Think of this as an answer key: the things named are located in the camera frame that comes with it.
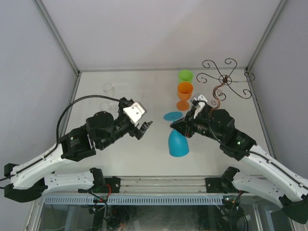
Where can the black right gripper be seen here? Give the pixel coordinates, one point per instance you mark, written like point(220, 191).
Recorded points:
point(189, 121)

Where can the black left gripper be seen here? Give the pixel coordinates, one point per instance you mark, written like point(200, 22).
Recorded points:
point(134, 131)

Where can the blue plastic wine glass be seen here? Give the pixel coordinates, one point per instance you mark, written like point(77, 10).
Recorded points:
point(177, 143)

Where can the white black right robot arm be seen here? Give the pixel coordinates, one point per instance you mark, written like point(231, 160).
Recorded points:
point(279, 185)

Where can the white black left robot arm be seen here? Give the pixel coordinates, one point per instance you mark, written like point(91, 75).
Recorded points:
point(31, 180)

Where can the orange plastic wine glass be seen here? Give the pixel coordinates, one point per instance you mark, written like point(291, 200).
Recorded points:
point(184, 93)

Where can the green plastic wine glass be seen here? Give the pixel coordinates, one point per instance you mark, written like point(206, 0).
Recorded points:
point(185, 76)

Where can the clear champagne flute front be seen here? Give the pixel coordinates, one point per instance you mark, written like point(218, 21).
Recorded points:
point(106, 106)

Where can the clear champagne flute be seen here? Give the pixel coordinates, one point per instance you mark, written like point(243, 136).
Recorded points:
point(108, 87)
point(106, 106)

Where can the clear champagne flute back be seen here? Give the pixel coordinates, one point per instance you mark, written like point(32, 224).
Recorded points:
point(108, 87)

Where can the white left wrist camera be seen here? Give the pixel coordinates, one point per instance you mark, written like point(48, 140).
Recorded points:
point(135, 112)

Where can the aluminium front frame rail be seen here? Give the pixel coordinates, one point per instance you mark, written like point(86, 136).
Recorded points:
point(163, 184)

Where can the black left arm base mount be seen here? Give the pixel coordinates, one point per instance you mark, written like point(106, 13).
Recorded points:
point(112, 185)

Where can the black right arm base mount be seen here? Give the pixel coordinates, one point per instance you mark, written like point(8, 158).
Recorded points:
point(214, 185)

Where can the blue slotted cable duct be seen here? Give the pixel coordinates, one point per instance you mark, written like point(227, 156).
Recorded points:
point(135, 200)

